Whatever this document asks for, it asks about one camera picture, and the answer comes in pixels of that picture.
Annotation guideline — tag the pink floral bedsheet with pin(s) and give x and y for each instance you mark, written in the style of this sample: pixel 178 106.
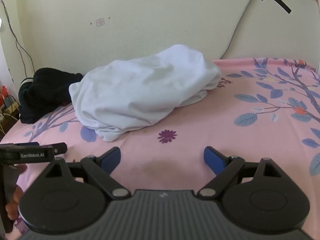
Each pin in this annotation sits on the pink floral bedsheet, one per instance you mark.
pixel 225 120

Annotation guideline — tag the black cloth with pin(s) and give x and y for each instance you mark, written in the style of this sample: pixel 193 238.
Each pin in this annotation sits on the black cloth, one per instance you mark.
pixel 42 95

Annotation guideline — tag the person's left hand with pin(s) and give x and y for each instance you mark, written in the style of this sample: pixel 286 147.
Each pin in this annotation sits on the person's left hand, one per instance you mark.
pixel 17 195

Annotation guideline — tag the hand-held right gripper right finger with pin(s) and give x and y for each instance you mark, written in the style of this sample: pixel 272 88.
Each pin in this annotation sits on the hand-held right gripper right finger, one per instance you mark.
pixel 212 158

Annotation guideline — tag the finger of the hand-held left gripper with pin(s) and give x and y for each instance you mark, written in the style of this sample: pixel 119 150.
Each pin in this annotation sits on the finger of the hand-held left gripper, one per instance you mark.
pixel 60 148
pixel 27 144

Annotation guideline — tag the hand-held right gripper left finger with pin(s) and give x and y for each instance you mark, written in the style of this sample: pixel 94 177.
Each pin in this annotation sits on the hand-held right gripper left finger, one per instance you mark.
pixel 112 158

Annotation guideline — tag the white printed t-shirt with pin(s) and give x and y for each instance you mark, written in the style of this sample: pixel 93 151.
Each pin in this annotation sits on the white printed t-shirt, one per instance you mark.
pixel 140 90

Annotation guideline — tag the power strip with plugs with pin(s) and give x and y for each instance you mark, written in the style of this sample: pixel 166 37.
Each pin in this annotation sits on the power strip with plugs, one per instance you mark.
pixel 7 105

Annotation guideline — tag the small pink wall sticker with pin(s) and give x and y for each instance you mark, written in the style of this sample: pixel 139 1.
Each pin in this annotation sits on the small pink wall sticker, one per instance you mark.
pixel 100 22

